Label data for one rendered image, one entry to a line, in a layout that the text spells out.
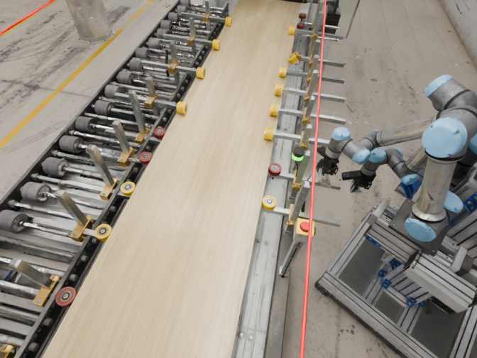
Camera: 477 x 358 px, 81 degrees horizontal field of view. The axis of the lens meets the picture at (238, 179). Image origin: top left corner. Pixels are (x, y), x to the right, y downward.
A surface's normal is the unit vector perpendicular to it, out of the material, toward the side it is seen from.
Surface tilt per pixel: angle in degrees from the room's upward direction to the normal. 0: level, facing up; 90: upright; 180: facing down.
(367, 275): 0
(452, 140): 84
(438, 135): 83
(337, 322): 0
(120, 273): 0
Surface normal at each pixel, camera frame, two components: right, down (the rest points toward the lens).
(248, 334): 0.04, -0.61
